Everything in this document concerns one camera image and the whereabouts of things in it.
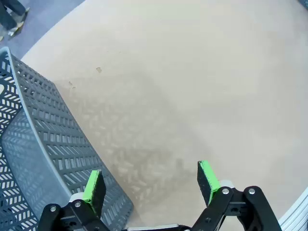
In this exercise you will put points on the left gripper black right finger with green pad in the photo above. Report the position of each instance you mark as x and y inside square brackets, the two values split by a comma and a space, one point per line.
[207, 183]

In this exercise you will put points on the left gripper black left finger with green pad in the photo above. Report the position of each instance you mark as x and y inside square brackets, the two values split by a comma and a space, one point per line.
[96, 192]

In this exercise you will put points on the grey plastic lattice basket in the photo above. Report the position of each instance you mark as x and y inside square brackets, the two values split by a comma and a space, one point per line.
[60, 134]

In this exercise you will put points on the bystander legs dark trousers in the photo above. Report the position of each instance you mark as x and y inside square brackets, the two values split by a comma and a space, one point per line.
[9, 14]

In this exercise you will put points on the grey aluminium frame rail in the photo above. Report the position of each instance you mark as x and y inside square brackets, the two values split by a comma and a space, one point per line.
[297, 211]

